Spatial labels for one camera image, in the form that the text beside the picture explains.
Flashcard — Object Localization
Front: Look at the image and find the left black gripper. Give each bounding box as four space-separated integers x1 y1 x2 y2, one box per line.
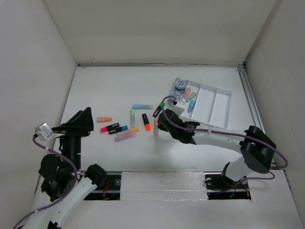
53 106 94 169

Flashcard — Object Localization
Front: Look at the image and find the orange cap clear marker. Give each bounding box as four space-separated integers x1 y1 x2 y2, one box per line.
153 118 159 136

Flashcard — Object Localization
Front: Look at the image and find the blue eraser case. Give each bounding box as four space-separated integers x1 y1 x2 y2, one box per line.
187 100 196 113

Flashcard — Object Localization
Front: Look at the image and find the orange cap black highlighter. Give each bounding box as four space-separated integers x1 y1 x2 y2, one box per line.
142 114 151 131

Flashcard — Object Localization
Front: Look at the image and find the green cap black highlighter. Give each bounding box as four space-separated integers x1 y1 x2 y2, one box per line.
153 102 164 118

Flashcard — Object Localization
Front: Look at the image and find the purple translucent marker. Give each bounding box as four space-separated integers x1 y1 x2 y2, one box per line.
114 132 136 142

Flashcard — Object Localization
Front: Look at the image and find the green eraser case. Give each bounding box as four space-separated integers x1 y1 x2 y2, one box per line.
185 92 197 103

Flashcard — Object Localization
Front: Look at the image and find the pink eraser case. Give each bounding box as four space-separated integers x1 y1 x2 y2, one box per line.
183 87 192 100

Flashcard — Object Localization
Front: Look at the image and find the yellow cap translucent marker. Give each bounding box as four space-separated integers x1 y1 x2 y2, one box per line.
120 127 139 135

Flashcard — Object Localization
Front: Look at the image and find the blue patterned tape roll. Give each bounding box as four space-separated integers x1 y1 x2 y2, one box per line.
174 78 187 91

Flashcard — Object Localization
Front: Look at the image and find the blue cap clear marker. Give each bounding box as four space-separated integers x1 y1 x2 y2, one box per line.
132 104 153 110

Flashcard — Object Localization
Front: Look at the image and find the green cap clear marker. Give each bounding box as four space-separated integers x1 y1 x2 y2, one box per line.
130 108 135 128

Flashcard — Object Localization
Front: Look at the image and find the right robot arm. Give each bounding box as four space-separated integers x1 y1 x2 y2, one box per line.
158 109 276 191

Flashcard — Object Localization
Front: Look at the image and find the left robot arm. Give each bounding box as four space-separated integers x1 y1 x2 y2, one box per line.
23 107 109 229

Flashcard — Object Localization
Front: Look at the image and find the pink cap black highlighter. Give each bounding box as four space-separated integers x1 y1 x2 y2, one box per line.
100 123 120 133

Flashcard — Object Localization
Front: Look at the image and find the white divided organizer tray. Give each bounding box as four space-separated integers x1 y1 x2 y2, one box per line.
167 80 232 129

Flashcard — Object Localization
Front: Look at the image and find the blue cap black highlighter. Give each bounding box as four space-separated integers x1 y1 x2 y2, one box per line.
108 125 128 135

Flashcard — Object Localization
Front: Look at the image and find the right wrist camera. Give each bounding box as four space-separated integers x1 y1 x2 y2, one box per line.
172 101 185 116

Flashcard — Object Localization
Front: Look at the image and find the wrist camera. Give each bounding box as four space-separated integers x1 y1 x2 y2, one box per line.
34 123 54 141
172 101 185 116

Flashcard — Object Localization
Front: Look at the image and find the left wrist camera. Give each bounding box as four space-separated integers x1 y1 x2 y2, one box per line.
34 123 54 141

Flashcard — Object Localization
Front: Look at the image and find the metal mounting rail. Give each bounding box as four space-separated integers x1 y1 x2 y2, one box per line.
85 171 251 201

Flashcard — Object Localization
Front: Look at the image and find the aluminium frame profile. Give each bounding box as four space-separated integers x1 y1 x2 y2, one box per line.
234 65 276 173

